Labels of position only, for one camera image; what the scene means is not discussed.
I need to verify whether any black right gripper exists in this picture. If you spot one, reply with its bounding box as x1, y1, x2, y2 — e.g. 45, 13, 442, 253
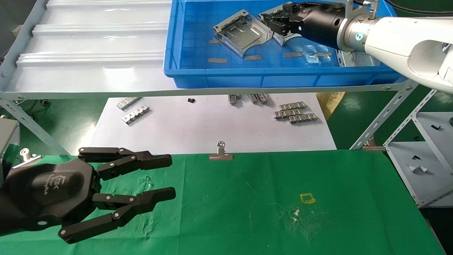
263, 2, 346, 50

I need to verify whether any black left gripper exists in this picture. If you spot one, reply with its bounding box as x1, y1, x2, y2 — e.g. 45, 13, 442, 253
0, 147, 177, 244

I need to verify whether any silver sheet metal plate part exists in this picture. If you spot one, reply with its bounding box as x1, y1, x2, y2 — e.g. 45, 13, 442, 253
213, 9, 274, 58
258, 5, 310, 47

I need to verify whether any clear plastic bag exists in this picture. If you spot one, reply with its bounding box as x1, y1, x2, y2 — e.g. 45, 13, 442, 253
304, 44, 332, 65

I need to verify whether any silver binder clip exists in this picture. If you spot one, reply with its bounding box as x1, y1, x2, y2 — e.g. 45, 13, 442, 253
13, 148, 42, 167
209, 141, 234, 160

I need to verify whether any green table cloth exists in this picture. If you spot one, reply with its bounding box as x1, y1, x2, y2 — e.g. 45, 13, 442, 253
0, 149, 446, 255

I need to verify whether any large blue plastic tray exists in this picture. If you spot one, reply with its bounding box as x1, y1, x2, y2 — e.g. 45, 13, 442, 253
164, 0, 407, 89

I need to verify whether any grey metal box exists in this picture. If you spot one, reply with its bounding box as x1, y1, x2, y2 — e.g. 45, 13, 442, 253
0, 119, 20, 167

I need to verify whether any grey metal shelf rack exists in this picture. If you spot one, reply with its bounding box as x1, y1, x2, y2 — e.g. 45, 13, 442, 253
0, 0, 439, 156

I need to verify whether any white slotted angle rack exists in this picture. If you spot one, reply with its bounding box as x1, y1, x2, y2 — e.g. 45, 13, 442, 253
384, 83, 453, 208

